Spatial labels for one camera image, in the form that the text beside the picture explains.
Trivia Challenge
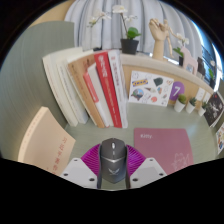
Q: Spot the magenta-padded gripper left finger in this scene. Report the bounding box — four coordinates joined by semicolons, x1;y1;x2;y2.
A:
59;143;101;190

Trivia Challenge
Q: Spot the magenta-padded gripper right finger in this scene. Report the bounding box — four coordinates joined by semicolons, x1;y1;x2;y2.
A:
125;143;168;190

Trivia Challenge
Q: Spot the grey computer mouse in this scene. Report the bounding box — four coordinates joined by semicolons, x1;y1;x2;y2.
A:
97;137;129;185

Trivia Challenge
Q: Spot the pink mouse pad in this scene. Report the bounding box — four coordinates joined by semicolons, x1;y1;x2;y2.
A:
133;127;195;176

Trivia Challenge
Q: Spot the beige book with red title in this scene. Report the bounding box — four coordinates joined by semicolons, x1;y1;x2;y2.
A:
17;105;77;177

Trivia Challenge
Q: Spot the small succulent in white pot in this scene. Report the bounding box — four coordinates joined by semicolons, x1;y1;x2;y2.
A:
197;100;208;118
184;96;198;115
173;93;188;114

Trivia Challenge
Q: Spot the white book with red spine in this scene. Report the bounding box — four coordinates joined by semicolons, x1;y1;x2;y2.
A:
82;70;110;128

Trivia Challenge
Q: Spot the colourful sticker sheet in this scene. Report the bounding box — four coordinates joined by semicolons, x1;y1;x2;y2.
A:
215;122;224;155

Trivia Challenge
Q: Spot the thick white book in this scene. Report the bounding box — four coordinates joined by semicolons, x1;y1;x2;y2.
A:
42;51;79;128
54;49;89;125

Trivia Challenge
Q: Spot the white sticker sheet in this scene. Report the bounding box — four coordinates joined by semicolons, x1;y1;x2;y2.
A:
128;69;175;108

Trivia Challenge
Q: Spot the purple round number sticker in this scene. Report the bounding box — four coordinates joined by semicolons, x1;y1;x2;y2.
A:
169;81;186;102

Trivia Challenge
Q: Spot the black photo book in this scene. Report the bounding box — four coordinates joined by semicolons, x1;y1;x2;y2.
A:
203;91;224;128

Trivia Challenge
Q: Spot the tan paperback book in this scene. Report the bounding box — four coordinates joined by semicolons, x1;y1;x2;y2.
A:
66;53;106;129

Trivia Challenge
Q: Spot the white orchid in black pot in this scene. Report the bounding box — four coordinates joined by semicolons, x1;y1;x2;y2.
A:
87;4;143;56
207;59;217;89
172;32;190;67

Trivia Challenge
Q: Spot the black horse figure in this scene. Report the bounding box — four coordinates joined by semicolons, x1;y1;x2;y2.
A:
196;56;206;77

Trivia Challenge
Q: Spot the wooden hand model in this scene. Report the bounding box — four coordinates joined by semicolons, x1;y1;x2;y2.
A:
148;18;170;62

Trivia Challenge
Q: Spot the glass window with railing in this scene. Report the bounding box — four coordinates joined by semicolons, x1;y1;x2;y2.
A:
193;23;224;84

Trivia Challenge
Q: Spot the grey curtain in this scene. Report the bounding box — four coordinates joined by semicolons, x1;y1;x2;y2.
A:
63;0;204;58

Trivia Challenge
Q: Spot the white wall socket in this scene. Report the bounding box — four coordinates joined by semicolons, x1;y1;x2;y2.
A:
203;91;212;103
194;87;207;102

